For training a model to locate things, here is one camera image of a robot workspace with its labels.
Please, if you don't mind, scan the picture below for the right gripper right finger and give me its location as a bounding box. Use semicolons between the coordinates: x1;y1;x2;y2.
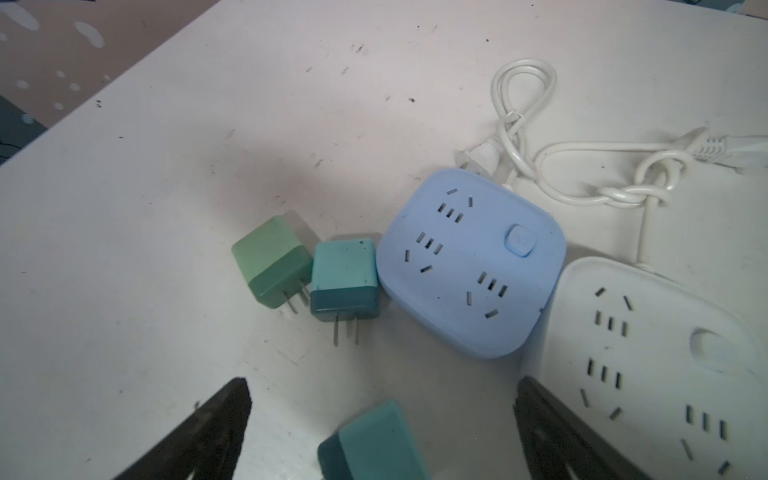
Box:
514;376;648;479

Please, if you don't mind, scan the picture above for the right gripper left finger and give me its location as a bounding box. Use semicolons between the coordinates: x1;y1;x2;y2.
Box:
117;377;252;480

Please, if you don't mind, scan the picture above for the white square power socket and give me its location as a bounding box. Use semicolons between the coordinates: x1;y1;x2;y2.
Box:
523;257;767;479

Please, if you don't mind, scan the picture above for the teal plug adapter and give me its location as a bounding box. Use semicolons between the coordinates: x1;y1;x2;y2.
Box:
317;400;430;479

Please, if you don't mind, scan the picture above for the green plug adapter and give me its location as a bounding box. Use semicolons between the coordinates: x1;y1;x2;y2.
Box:
310;238;381;347
231;215;313;309

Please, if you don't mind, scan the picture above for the blue square power socket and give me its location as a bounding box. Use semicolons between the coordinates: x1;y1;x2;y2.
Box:
376;168;567;359

